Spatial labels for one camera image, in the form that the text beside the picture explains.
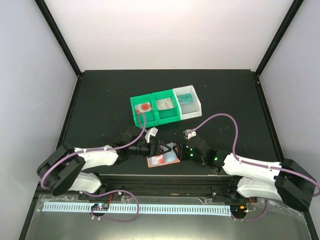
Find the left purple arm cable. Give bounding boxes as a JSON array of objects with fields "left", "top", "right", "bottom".
[{"left": 39, "top": 112, "right": 148, "bottom": 190}]

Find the teal chip credit card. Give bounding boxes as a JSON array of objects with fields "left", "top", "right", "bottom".
[{"left": 177, "top": 93, "right": 193, "bottom": 105}]

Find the left black frame post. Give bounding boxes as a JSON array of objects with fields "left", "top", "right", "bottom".
[{"left": 34, "top": 0, "right": 82, "bottom": 77}]

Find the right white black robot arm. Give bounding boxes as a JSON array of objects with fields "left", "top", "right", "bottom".
[{"left": 173, "top": 136, "right": 319, "bottom": 212}]

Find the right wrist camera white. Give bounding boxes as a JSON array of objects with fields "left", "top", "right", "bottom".
[{"left": 183, "top": 128, "right": 197, "bottom": 140}]

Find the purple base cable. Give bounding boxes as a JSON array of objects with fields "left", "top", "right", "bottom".
[
  {"left": 82, "top": 189, "right": 141, "bottom": 223},
  {"left": 231, "top": 198, "right": 270, "bottom": 223}
]

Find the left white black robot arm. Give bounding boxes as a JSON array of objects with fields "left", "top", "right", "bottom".
[{"left": 36, "top": 126, "right": 173, "bottom": 200}]

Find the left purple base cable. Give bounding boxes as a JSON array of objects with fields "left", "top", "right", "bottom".
[{"left": 82, "top": 189, "right": 141, "bottom": 223}]

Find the white pagoda credit card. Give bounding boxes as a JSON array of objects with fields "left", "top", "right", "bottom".
[{"left": 156, "top": 97, "right": 174, "bottom": 111}]

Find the black frame post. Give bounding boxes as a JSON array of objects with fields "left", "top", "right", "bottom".
[
  {"left": 34, "top": 0, "right": 82, "bottom": 77},
  {"left": 255, "top": 0, "right": 304, "bottom": 77}
]

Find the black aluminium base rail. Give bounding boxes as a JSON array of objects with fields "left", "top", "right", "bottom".
[{"left": 37, "top": 174, "right": 303, "bottom": 201}]

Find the white slotted cable duct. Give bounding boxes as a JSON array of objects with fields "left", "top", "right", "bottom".
[{"left": 42, "top": 202, "right": 231, "bottom": 217}]

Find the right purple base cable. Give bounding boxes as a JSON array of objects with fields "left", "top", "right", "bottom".
[{"left": 231, "top": 198, "right": 270, "bottom": 223}]

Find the left electronics board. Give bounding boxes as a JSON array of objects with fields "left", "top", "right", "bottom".
[{"left": 90, "top": 203, "right": 109, "bottom": 212}]

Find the right black frame post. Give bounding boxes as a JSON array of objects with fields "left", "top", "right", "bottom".
[{"left": 255, "top": 0, "right": 304, "bottom": 77}]

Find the left green bin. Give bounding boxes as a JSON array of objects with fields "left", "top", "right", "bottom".
[{"left": 130, "top": 93, "right": 159, "bottom": 128}]

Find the red circle credit card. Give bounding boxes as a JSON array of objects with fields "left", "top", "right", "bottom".
[{"left": 148, "top": 155, "right": 165, "bottom": 166}]

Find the pink leather card holder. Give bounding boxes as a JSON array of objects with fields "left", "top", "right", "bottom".
[{"left": 146, "top": 142, "right": 180, "bottom": 168}]

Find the electronics board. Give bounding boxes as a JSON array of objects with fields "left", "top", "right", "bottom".
[
  {"left": 90, "top": 203, "right": 109, "bottom": 212},
  {"left": 230, "top": 205, "right": 256, "bottom": 214}
]

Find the green bin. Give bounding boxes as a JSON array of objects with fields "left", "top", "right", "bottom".
[
  {"left": 151, "top": 89, "right": 181, "bottom": 125},
  {"left": 130, "top": 93, "right": 159, "bottom": 128}
]

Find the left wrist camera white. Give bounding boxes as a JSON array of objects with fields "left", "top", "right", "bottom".
[{"left": 144, "top": 127, "right": 158, "bottom": 143}]

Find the red white credit card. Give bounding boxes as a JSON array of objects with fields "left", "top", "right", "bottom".
[{"left": 134, "top": 102, "right": 152, "bottom": 114}]

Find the middle green bin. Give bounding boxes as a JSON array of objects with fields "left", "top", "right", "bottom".
[{"left": 151, "top": 89, "right": 181, "bottom": 125}]

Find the right electronics board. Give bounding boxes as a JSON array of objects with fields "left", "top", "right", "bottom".
[{"left": 230, "top": 205, "right": 256, "bottom": 214}]

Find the white bin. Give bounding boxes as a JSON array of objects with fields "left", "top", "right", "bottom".
[{"left": 172, "top": 85, "right": 202, "bottom": 121}]

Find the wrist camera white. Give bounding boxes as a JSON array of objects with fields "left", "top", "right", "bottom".
[
  {"left": 183, "top": 128, "right": 197, "bottom": 140},
  {"left": 144, "top": 127, "right": 158, "bottom": 143}
]

